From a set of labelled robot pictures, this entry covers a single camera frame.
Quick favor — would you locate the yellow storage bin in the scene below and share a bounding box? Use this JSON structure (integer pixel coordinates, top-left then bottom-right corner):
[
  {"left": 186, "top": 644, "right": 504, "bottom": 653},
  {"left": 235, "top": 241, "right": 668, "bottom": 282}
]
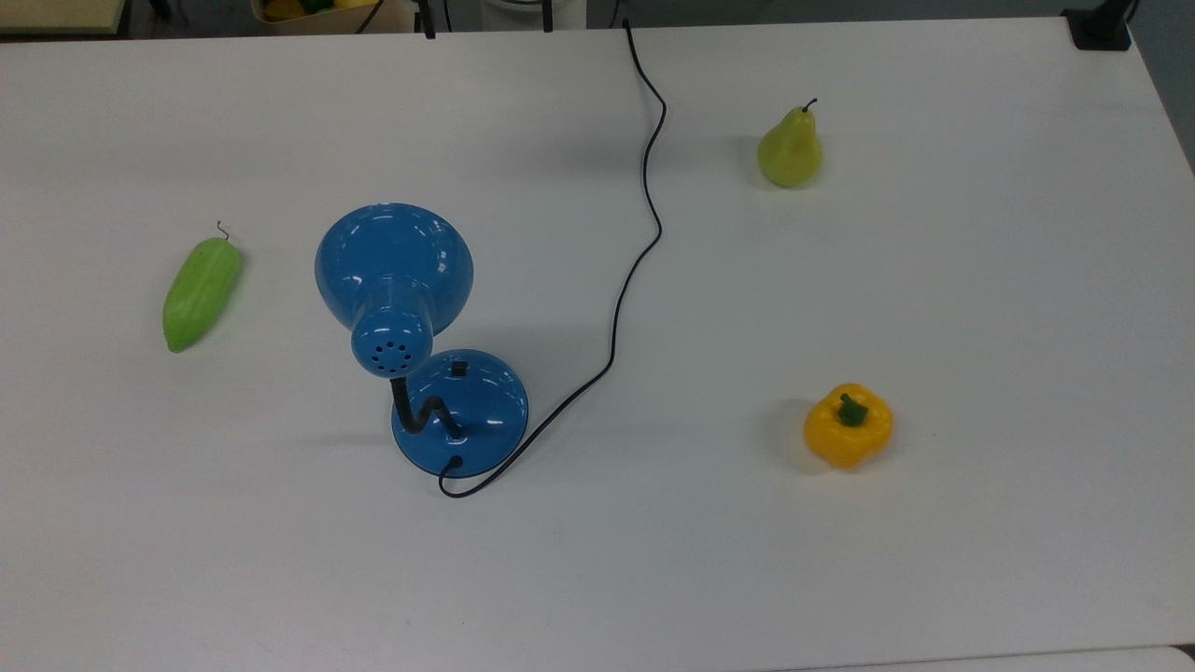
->
[{"left": 250, "top": 0, "right": 417, "bottom": 36}]

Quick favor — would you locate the green toy cucumber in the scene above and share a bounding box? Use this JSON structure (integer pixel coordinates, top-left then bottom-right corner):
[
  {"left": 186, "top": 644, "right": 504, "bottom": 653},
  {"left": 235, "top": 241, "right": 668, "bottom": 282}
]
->
[{"left": 162, "top": 221, "right": 245, "bottom": 354}]

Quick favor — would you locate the black lamp power cable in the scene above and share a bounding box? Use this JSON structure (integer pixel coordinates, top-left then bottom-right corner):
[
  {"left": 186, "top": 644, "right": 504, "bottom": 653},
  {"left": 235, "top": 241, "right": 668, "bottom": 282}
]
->
[{"left": 438, "top": 18, "right": 668, "bottom": 499}]

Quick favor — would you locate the yellow toy bell pepper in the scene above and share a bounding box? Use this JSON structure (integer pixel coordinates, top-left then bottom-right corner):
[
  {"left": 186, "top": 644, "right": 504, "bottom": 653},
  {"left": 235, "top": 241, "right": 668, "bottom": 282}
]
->
[{"left": 803, "top": 383, "right": 894, "bottom": 469}]

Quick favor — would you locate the green toy pear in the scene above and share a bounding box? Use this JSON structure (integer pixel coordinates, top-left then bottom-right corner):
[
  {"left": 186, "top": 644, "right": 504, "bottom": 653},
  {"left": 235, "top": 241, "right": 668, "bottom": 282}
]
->
[{"left": 756, "top": 98, "right": 824, "bottom": 189}]

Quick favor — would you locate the black table clamp mount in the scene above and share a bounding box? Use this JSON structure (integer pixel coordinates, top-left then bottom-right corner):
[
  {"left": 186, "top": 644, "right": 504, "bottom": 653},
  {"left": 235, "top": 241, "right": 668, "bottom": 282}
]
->
[{"left": 1062, "top": 0, "right": 1136, "bottom": 51}]

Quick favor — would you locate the blue desk lamp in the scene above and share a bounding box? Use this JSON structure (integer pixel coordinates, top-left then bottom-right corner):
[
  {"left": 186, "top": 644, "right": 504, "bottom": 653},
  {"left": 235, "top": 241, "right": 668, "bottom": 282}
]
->
[{"left": 314, "top": 203, "right": 530, "bottom": 480}]

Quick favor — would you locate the beige board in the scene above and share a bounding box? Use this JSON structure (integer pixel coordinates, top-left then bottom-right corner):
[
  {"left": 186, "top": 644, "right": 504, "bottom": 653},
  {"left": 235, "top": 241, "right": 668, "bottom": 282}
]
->
[{"left": 0, "top": 0, "right": 129, "bottom": 36}]

